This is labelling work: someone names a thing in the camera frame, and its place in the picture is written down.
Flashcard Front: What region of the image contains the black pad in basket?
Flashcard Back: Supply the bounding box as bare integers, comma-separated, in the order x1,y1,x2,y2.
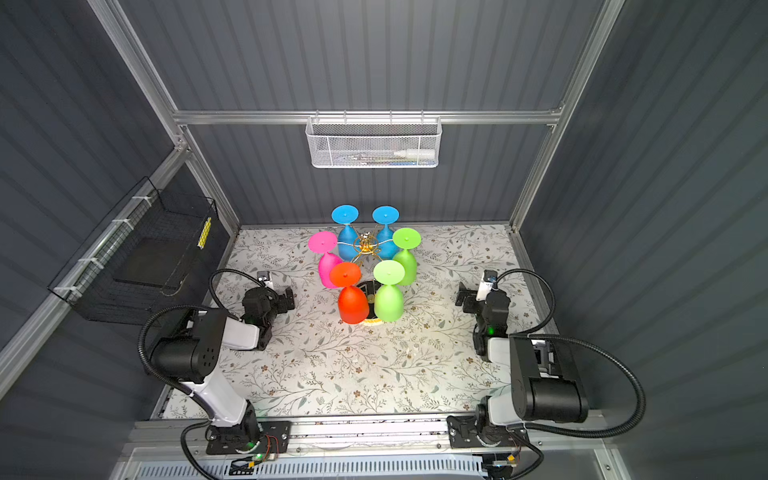
113,238,199,292

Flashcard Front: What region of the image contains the pink wine glass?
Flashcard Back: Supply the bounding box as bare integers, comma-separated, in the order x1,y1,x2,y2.
308,231,342,289

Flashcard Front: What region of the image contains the green wine glass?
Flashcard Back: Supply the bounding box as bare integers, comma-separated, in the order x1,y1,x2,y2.
393,228,422,286
373,260,405,322

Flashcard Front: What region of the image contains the floral table mat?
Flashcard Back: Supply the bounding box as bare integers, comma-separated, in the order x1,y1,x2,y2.
217,224,538,417

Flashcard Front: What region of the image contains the gold wire glass rack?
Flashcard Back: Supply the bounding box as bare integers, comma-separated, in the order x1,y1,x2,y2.
338,232,393,325

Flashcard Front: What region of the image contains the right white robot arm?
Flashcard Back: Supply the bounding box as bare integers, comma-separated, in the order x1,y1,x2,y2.
447,282,589,449

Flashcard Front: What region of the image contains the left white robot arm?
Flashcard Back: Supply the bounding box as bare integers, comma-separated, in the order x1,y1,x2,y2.
137,287,295,461

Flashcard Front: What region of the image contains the white marker in basket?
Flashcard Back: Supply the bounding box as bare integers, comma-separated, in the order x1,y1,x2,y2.
393,149,437,162

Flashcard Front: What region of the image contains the left blue wine glass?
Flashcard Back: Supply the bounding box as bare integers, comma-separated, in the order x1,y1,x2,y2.
331,204,359,262

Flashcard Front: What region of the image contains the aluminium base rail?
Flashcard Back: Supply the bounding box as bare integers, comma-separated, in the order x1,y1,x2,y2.
119,410,607,480

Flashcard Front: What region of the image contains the blue wine glass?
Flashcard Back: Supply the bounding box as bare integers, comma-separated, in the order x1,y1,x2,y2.
331,204,359,262
372,205,399,260

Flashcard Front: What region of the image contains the right blue wine glass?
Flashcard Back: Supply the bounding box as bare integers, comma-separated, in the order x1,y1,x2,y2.
372,205,399,260

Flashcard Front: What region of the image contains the black wire wall basket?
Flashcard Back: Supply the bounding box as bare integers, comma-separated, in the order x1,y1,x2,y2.
48,168,230,325

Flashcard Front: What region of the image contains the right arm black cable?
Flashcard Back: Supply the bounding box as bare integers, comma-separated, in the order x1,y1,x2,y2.
495,268,647,439

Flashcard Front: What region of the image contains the red wine glass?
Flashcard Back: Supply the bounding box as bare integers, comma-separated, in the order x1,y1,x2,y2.
330,262,370,325

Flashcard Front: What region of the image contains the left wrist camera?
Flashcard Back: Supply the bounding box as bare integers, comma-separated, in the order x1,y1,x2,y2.
256,270,274,289

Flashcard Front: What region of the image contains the white mesh wall basket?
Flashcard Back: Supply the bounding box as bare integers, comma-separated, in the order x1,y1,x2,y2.
305,117,443,169

